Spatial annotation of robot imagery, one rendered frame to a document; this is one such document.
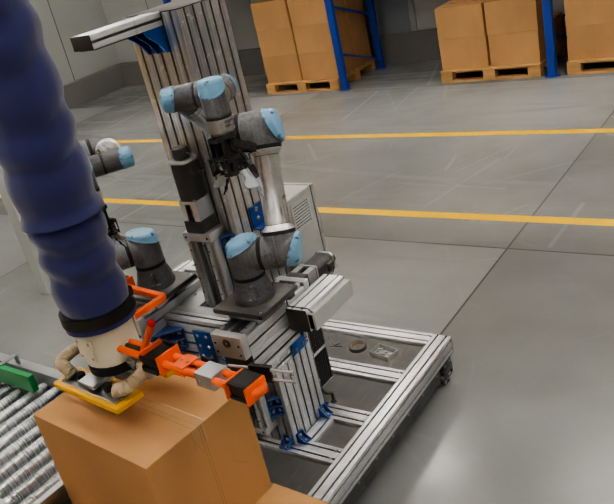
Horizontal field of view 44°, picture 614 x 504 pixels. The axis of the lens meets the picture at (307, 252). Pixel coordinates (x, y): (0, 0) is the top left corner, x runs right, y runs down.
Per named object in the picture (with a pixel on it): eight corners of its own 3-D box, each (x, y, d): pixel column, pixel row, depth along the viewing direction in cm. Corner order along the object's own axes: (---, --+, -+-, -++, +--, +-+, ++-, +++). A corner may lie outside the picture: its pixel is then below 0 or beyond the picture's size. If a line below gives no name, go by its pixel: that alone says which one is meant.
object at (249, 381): (226, 399, 194) (221, 383, 192) (246, 383, 199) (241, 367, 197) (249, 407, 189) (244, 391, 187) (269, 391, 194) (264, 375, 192)
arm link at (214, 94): (226, 72, 210) (219, 79, 202) (235, 110, 214) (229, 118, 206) (199, 77, 211) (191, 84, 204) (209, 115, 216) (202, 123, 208)
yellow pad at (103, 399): (54, 387, 239) (49, 374, 237) (80, 370, 246) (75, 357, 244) (118, 415, 217) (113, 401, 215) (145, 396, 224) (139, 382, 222)
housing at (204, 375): (196, 386, 203) (192, 372, 202) (214, 373, 208) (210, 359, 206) (214, 393, 199) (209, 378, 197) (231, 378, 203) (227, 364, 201)
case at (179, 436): (73, 506, 264) (32, 414, 248) (158, 437, 290) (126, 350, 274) (185, 572, 226) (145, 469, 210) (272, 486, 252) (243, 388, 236)
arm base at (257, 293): (251, 284, 279) (244, 260, 275) (283, 288, 271) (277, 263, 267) (226, 304, 269) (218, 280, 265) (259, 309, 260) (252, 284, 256)
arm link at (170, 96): (212, 124, 266) (155, 78, 218) (242, 119, 263) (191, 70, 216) (216, 156, 264) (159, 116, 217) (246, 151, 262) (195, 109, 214)
